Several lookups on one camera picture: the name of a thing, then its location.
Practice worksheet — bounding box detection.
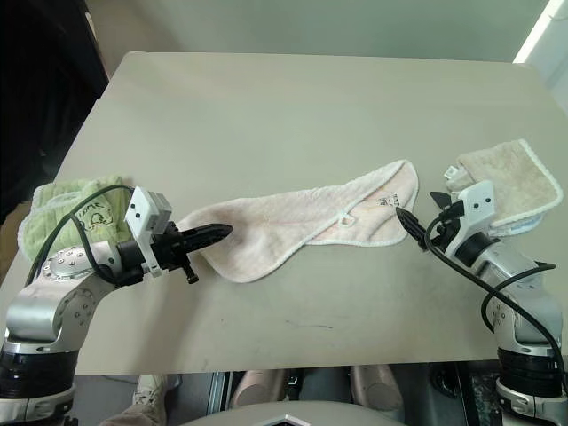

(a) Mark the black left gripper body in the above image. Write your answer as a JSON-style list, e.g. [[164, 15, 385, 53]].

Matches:
[[150, 222, 200, 287]]

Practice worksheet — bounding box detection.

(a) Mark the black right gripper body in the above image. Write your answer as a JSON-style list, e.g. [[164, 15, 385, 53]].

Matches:
[[424, 200, 467, 255]]

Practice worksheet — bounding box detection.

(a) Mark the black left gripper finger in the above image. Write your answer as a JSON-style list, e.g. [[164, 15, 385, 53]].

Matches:
[[182, 235, 229, 257], [178, 223, 235, 245]]

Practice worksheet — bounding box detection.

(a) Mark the pink towel with white trim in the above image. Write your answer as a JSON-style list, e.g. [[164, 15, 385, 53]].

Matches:
[[179, 158, 421, 285]]

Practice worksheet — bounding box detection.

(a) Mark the beige towel with white trim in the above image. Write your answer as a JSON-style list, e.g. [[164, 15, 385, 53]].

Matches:
[[441, 138, 564, 228]]

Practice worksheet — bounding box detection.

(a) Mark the green towel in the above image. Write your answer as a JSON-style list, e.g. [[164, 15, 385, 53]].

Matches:
[[17, 173, 137, 264]]

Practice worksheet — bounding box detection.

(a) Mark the white shoe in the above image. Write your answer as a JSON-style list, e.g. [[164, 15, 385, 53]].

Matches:
[[99, 374, 172, 426]]

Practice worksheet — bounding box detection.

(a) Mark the pinkish rounded shape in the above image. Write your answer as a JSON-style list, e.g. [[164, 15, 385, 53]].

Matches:
[[229, 368, 290, 410], [349, 364, 406, 423]]

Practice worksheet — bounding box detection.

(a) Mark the silver robot torso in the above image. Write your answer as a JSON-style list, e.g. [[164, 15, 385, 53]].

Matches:
[[177, 401, 410, 426]]

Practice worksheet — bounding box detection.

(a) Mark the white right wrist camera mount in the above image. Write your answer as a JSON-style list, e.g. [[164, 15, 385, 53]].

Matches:
[[442, 179, 496, 264]]

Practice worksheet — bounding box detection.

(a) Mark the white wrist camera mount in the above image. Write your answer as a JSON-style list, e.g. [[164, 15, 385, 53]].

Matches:
[[442, 179, 496, 264], [123, 185, 175, 280]]

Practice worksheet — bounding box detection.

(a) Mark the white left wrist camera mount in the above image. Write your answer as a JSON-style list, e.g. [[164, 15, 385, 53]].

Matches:
[[123, 185, 175, 280]]

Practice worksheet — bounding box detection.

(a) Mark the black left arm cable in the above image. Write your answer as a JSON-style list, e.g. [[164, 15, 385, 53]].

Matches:
[[24, 184, 147, 288]]

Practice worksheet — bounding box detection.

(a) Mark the white window frame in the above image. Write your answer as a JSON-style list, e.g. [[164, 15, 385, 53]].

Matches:
[[512, 0, 568, 104]]

